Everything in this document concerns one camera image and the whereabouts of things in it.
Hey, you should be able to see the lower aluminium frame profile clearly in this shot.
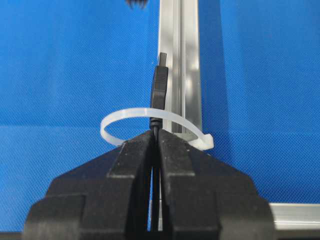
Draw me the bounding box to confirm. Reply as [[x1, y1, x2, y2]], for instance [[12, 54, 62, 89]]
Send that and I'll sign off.
[[148, 198, 320, 232]]

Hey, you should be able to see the black wrist camera upper arm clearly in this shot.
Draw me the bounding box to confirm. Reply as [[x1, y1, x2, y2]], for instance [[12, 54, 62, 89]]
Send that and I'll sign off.
[[125, 0, 149, 9]]

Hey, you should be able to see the vertical aluminium frame profile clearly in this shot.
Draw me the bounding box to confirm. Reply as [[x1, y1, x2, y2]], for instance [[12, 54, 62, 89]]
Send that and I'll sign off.
[[158, 0, 203, 130]]

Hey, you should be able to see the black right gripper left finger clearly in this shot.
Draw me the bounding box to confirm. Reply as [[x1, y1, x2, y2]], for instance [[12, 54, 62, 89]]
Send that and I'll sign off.
[[22, 130, 155, 240]]

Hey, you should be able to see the white zip tie loop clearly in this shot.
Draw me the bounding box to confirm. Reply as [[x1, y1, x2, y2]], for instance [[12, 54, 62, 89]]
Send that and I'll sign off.
[[100, 107, 214, 151]]

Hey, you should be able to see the black USB cable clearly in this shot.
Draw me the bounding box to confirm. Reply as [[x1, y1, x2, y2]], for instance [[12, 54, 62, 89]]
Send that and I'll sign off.
[[148, 51, 169, 232]]

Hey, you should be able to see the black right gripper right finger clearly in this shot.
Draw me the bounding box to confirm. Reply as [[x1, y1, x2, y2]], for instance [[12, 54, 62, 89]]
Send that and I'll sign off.
[[158, 130, 276, 240]]

